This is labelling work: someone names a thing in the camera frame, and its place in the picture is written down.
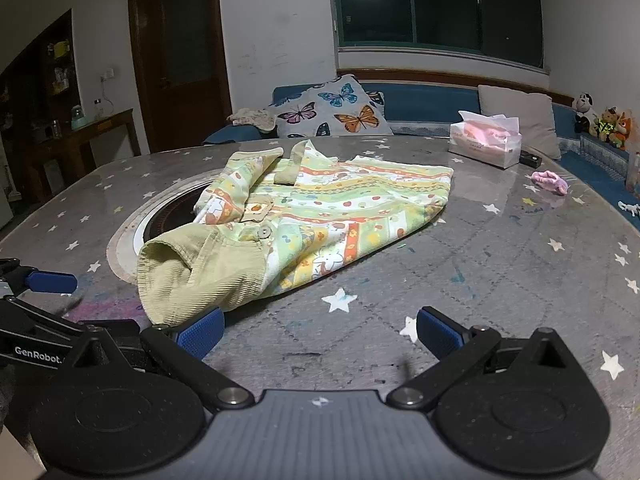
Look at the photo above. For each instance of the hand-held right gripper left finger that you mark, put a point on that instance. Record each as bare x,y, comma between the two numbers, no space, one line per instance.
200,332

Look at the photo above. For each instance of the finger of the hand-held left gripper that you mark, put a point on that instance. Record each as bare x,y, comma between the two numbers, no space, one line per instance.
50,281
50,317

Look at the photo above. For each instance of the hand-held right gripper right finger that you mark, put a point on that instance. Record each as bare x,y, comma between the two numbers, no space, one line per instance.
440,332

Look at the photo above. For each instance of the patterned children's jacket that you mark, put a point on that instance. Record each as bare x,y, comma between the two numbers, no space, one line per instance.
310,200

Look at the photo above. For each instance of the grey star tablecloth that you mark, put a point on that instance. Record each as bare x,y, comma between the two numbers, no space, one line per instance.
500,285

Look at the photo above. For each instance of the round built-in induction cooker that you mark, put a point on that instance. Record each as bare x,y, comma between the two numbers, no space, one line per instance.
165,210

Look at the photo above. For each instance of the wooden side table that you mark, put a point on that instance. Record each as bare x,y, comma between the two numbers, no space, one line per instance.
105,125

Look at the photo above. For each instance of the teal jar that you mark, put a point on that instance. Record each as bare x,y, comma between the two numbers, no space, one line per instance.
77,117

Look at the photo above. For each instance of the pink scrunchie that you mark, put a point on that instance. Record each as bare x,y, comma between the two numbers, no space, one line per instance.
550,181

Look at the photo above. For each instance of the tissue pack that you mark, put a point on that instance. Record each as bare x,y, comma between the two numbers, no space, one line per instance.
480,147

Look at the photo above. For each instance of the small black remote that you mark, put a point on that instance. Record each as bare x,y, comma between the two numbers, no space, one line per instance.
530,159

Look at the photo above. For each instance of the dark wooden cabinet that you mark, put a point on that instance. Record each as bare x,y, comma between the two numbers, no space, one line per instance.
45,85

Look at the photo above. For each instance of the cream floral cloth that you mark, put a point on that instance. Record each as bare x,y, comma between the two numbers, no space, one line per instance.
250,117

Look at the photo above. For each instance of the small white toy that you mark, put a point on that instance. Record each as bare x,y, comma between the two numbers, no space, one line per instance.
630,207

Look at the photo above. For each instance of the blue sofa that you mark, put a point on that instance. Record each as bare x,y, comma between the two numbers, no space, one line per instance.
425,102

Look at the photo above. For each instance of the beige pillow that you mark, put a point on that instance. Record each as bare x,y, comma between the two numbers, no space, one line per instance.
520,110

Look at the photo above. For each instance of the butterfly print pillow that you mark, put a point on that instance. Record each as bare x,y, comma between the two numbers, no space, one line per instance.
325,110

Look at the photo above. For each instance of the dark wooden door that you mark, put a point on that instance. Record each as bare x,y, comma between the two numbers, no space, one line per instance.
185,60

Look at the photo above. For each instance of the bear plush toy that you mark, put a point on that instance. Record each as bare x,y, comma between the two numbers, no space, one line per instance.
606,125

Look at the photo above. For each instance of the panda plush toy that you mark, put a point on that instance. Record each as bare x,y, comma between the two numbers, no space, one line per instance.
582,105

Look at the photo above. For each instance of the orange fox plush toy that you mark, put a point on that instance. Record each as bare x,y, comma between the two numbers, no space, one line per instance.
625,127

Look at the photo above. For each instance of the green framed window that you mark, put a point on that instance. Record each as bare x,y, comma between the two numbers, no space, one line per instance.
440,5

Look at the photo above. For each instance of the white wall socket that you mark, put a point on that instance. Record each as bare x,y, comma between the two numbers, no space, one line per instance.
108,75

